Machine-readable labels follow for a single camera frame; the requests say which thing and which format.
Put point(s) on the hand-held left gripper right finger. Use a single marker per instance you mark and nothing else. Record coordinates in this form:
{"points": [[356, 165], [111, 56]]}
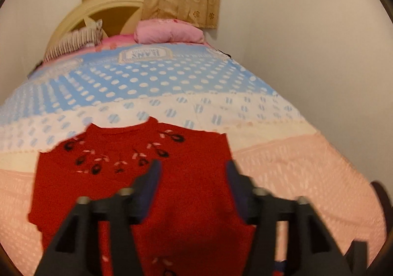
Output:
{"points": [[235, 183]]}

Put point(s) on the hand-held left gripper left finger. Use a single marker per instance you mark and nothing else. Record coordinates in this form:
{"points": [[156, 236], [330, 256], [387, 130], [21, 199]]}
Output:
{"points": [[152, 182]]}

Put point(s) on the red knitted sweater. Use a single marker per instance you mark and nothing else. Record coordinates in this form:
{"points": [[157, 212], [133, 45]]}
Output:
{"points": [[190, 190]]}

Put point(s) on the dotted blue and pink bedspread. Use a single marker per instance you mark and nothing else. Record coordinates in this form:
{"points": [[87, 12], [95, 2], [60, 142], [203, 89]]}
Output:
{"points": [[184, 91]]}

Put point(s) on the pink floral sheet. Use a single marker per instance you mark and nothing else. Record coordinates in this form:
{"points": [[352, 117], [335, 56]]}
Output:
{"points": [[118, 41]]}

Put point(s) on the pink pillow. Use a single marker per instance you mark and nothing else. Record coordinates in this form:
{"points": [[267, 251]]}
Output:
{"points": [[165, 31]]}

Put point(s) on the striped pillow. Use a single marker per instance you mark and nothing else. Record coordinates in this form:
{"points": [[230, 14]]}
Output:
{"points": [[73, 41]]}

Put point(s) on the cream wooden headboard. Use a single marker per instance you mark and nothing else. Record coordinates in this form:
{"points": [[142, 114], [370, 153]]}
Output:
{"points": [[107, 2]]}

